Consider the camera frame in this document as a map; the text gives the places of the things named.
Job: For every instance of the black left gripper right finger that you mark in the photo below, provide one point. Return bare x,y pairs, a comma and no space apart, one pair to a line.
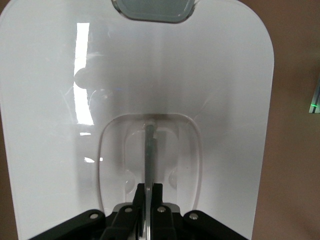
162,225

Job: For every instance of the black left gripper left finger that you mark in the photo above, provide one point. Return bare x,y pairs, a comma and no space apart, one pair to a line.
125,225

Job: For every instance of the white box lid grey clips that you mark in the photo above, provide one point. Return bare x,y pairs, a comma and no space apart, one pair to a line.
200,75

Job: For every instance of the brown table cover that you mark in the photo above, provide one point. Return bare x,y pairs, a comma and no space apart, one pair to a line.
295,162

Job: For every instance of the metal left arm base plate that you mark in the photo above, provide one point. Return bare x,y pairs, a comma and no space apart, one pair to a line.
315,97

